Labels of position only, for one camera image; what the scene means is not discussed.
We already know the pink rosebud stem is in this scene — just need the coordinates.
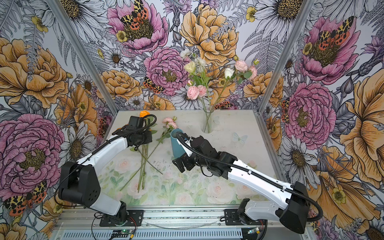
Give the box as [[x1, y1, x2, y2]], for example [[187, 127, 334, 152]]
[[209, 70, 236, 110]]

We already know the pink white rose stem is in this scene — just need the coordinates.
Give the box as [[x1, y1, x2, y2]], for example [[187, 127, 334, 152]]
[[120, 117, 178, 191]]

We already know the teal cylindrical vase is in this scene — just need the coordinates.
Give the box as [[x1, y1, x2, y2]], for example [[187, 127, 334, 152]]
[[171, 129, 185, 158]]

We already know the clear glass vase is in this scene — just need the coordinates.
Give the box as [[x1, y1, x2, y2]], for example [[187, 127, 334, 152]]
[[201, 110, 214, 134]]

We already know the right aluminium corner post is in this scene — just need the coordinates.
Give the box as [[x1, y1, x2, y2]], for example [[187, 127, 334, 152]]
[[258, 0, 315, 114]]

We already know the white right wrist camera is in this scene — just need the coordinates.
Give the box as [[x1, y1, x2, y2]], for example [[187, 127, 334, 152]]
[[177, 132, 193, 157]]

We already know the left aluminium corner post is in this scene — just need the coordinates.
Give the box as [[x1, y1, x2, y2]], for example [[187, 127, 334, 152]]
[[47, 1, 119, 116]]

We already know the aluminium corner post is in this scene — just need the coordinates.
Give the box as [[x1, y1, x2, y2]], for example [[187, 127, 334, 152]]
[[47, 1, 119, 116], [258, 0, 315, 114]]

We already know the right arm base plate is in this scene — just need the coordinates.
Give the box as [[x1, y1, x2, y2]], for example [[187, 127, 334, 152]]
[[220, 209, 268, 226]]

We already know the light pink peony stem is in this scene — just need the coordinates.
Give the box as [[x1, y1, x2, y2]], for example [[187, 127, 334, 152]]
[[187, 80, 211, 122]]

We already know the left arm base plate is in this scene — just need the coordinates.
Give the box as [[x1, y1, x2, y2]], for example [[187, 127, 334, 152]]
[[100, 210, 144, 227]]

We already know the aluminium front rail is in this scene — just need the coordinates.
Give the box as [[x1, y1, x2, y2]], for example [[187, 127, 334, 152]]
[[56, 205, 310, 230]]

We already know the pink carnation flower stem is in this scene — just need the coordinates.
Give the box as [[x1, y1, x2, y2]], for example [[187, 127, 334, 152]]
[[224, 59, 260, 93]]

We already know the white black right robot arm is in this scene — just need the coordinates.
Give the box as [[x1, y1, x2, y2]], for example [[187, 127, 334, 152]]
[[173, 132, 324, 234]]

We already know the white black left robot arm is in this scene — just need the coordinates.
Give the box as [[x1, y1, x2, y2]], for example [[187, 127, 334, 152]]
[[55, 114, 157, 226]]

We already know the orange daisy flower stem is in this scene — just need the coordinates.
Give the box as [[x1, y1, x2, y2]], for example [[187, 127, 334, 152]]
[[130, 144, 163, 193]]

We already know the green circuit board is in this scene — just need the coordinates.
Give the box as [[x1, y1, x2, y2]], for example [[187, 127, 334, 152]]
[[110, 230, 136, 240]]

